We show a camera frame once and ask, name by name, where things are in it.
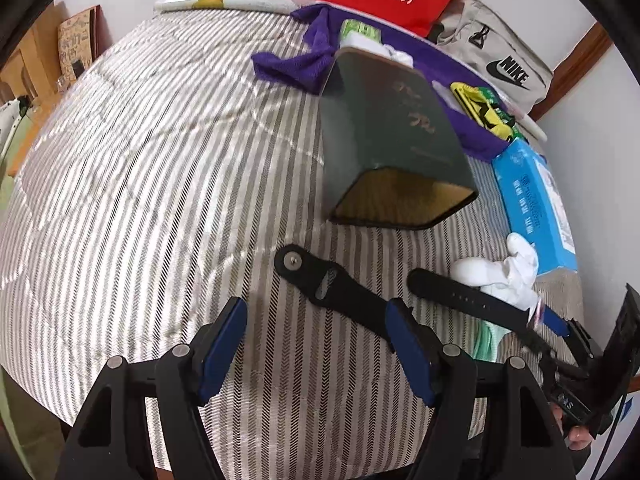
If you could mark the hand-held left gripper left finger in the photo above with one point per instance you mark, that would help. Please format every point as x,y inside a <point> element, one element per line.
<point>220,350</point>

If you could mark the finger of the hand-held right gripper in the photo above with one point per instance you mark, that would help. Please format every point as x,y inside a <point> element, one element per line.
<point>542,347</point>
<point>557,321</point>

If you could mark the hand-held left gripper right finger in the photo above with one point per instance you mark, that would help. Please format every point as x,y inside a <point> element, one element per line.
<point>410,350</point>

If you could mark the white cloth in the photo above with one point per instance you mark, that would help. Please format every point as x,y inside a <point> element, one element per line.
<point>505,275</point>

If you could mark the dark green box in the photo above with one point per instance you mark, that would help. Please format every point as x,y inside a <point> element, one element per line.
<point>395,125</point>

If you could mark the green tissue pack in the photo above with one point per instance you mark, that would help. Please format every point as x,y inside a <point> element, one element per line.
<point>357,30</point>

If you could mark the person's right hand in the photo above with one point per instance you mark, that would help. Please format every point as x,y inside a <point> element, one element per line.
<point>580,437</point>

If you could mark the mint green item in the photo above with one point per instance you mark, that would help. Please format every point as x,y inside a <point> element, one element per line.
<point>487,342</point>

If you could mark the blue tissue pack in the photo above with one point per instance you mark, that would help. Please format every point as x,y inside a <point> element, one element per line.
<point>535,205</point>

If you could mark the striped bed blanket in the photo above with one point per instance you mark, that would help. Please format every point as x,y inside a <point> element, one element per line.
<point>150,185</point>

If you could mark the yellow green snack packet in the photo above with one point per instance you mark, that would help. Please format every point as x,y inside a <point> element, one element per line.
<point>470,102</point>

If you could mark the beige fabric bag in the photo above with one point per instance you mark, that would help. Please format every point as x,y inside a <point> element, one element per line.
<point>492,45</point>

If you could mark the purple towel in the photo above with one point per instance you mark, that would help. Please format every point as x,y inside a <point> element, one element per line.
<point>300,65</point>

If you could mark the white object with holes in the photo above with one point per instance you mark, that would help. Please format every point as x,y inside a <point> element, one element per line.
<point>9,130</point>

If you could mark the printed cardboard board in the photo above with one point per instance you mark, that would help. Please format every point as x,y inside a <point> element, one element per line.
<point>77,45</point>

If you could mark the wooden furniture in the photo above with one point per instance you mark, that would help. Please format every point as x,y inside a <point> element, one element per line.
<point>27,60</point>

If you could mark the brown wooden frame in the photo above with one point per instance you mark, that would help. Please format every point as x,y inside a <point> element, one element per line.
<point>575,67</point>

